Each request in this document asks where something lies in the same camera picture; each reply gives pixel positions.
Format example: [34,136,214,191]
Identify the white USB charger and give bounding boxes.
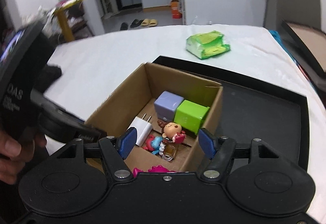
[129,113,152,147]

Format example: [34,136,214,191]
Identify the red blue keychain figurine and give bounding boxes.
[142,135,176,162]

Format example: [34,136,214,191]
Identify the green hexagonal box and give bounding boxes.
[174,100,210,135]

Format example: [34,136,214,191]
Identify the pink bear figurine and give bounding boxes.
[133,165,175,178]

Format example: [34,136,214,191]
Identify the brown cardboard box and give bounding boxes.
[86,63,223,172]

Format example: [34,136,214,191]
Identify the purple cube toy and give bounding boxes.
[154,91,184,121]

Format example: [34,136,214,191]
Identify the brown-haired doll figurine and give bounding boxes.
[157,119,186,144]

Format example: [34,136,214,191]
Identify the person's left hand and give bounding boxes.
[1,129,47,185]

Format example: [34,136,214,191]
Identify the black fuzzy sleeve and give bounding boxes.
[34,65,62,93]

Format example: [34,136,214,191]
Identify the yellow side table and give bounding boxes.
[53,0,84,42]

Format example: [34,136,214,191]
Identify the black shallow tray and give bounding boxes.
[154,56,309,170]

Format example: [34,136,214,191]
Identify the black slippers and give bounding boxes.
[120,19,143,31]

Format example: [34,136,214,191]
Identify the green tissue pack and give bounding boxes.
[186,31,230,60]

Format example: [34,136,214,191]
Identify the yellow slippers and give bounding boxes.
[141,19,158,27]

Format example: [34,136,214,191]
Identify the black framed cork tray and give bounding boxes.
[281,20,325,78]

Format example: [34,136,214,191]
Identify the orange carton box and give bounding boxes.
[170,0,182,19]

